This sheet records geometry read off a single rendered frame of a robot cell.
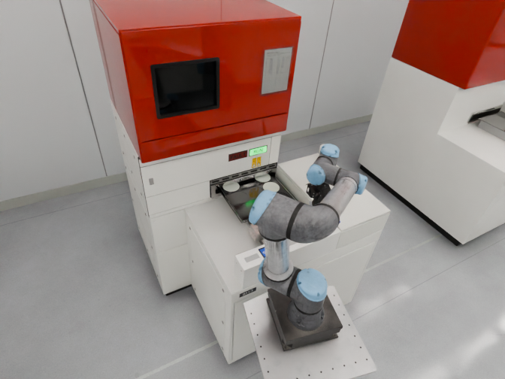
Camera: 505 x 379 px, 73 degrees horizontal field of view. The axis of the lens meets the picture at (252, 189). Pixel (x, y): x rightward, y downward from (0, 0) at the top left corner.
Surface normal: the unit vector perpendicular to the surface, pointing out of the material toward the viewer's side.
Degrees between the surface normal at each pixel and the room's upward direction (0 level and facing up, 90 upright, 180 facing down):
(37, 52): 90
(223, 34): 90
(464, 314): 0
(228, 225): 0
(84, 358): 0
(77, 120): 90
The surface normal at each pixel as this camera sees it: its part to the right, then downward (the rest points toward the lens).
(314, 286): 0.14, -0.72
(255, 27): 0.48, 0.59
